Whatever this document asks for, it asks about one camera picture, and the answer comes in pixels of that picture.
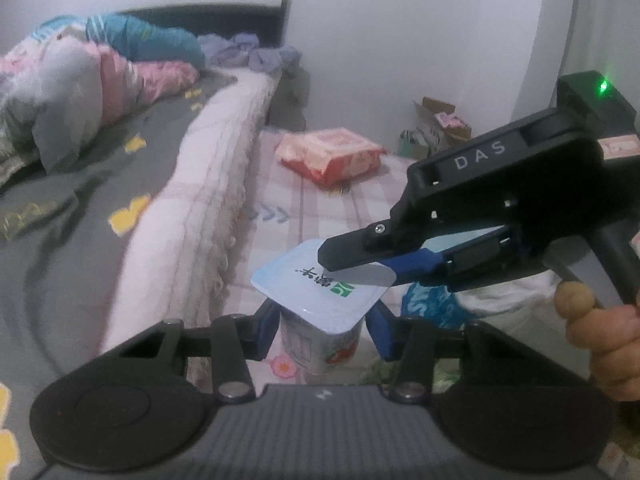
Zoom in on small open cardboard box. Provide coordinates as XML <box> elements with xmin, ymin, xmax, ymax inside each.
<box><xmin>412</xmin><ymin>97</ymin><xmax>473</xmax><ymax>153</ymax></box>

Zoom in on black bed headboard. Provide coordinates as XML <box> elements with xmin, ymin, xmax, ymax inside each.
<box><xmin>115</xmin><ymin>0</ymin><xmax>291</xmax><ymax>46</ymax></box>

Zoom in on red wet wipes pack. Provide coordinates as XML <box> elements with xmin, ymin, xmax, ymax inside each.
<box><xmin>275</xmin><ymin>127</ymin><xmax>386</xmax><ymax>188</ymax></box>

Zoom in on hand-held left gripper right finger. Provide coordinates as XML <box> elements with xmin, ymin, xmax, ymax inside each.
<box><xmin>365</xmin><ymin>302</ymin><xmax>566</xmax><ymax>403</ymax></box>

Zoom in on teal striped pillow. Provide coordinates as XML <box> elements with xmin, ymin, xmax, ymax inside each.
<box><xmin>30</xmin><ymin>14</ymin><xmax>206</xmax><ymax>68</ymax></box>

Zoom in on white yogurt cup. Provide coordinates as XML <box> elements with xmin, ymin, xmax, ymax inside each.
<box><xmin>250</xmin><ymin>239</ymin><xmax>396</xmax><ymax>376</ymax></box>

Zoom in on pink grey quilt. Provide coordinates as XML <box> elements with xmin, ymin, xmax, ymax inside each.
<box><xmin>0</xmin><ymin>15</ymin><xmax>201</xmax><ymax>176</ymax></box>

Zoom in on person's right hand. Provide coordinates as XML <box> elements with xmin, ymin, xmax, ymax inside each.
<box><xmin>554</xmin><ymin>280</ymin><xmax>640</xmax><ymax>403</ymax></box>

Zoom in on pink plaid bedsheet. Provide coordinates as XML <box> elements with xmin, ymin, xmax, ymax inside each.
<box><xmin>190</xmin><ymin>127</ymin><xmax>451</xmax><ymax>396</ymax></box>

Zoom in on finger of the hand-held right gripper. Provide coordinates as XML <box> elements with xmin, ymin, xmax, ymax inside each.
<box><xmin>318</xmin><ymin>222</ymin><xmax>401</xmax><ymax>272</ymax></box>
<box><xmin>385</xmin><ymin>249</ymin><xmax>448</xmax><ymax>286</ymax></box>

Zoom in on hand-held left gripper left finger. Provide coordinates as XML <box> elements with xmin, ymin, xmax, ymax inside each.
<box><xmin>117</xmin><ymin>305</ymin><xmax>281</xmax><ymax>403</ymax></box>

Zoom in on white plastic bag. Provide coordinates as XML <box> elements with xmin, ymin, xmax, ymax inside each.
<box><xmin>400</xmin><ymin>270</ymin><xmax>591</xmax><ymax>331</ymax></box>

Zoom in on green container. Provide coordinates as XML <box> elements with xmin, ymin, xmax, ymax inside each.
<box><xmin>397</xmin><ymin>129</ymin><xmax>431</xmax><ymax>158</ymax></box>

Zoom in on purple clothes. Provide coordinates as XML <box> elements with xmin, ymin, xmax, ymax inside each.
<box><xmin>197</xmin><ymin>32</ymin><xmax>301</xmax><ymax>73</ymax></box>

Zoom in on grey curtain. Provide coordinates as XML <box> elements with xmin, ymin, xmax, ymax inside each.
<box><xmin>562</xmin><ymin>0</ymin><xmax>640</xmax><ymax>111</ymax></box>

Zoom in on grey blanket with yellow prints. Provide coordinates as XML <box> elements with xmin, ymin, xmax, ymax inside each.
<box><xmin>0</xmin><ymin>70</ymin><xmax>236</xmax><ymax>480</ymax></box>

